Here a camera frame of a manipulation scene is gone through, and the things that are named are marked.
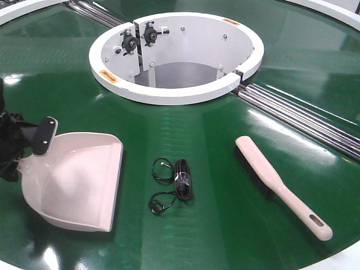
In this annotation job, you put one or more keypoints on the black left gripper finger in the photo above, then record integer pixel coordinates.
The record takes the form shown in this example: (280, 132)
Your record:
(44, 135)

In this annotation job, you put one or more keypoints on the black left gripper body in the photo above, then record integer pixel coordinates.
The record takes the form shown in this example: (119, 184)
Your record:
(16, 136)

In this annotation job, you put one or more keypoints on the pink plastic dustpan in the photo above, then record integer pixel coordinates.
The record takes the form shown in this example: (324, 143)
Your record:
(74, 185)

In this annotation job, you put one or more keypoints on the pink hand broom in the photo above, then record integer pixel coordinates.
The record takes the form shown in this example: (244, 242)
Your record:
(268, 177)

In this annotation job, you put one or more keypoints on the steel conveyor rollers left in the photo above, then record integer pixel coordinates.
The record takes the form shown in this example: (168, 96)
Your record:
(94, 12)

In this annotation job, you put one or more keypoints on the steel conveyor rollers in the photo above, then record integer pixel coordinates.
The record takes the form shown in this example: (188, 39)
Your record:
(299, 117)
(94, 12)

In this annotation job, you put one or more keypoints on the steel conveyor rollers right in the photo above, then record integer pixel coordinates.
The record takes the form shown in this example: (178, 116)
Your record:
(299, 117)

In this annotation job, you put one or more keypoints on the white outer conveyor rim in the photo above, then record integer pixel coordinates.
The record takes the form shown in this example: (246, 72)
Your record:
(336, 12)

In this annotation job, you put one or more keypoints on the white outer rim left segment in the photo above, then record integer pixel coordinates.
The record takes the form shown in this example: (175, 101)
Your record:
(13, 9)

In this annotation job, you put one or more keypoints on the black bearing mount left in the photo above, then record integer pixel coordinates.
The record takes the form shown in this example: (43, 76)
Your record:
(129, 43)

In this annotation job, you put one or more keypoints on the black bearing mount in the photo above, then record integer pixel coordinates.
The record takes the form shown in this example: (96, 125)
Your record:
(150, 35)
(129, 43)

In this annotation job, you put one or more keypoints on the black bearing mount right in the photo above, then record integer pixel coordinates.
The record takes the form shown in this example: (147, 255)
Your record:
(150, 35)

